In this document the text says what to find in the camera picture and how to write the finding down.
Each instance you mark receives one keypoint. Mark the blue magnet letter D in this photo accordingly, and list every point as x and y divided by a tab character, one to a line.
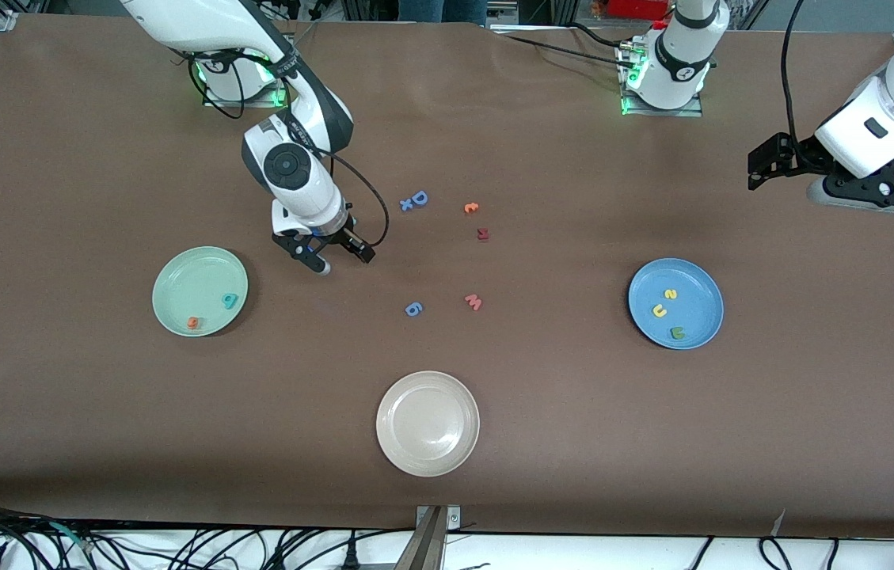
419	198

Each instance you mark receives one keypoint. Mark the blue plate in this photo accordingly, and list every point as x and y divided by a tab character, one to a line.
696	313

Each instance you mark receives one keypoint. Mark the light green plate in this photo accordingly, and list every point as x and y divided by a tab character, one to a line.
199	281

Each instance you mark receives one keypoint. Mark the brown table cover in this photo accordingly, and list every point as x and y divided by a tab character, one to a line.
446	119

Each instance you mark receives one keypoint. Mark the pink magnet letter w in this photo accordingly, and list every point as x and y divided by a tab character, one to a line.
473	302

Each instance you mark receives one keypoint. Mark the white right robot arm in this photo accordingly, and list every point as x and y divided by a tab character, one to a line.
288	170

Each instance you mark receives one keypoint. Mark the red box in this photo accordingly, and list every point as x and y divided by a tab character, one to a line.
637	8

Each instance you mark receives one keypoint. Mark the grey metal bar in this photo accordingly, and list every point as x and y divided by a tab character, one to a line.
423	550

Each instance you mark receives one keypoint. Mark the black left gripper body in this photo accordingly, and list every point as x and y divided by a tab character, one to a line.
796	153

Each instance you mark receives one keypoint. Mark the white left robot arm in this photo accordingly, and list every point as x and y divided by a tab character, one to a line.
890	119

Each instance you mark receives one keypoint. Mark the silver metal bracket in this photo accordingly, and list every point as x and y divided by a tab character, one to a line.
453	518

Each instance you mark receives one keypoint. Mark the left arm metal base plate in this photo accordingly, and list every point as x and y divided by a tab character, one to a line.
676	112

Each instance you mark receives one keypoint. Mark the teal magnet letter p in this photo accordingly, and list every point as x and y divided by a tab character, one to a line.
231	300

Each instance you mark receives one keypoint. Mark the beige plate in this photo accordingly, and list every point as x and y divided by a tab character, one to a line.
427	423

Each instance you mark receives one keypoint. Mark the blue magnet letter g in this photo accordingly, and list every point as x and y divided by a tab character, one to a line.
413	309

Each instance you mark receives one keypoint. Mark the yellow magnet letter u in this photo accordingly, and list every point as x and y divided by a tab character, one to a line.
659	310

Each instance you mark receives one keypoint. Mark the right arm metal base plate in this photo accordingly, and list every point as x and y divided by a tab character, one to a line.
256	104

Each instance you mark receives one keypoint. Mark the black power plug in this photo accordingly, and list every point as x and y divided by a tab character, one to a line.
351	558

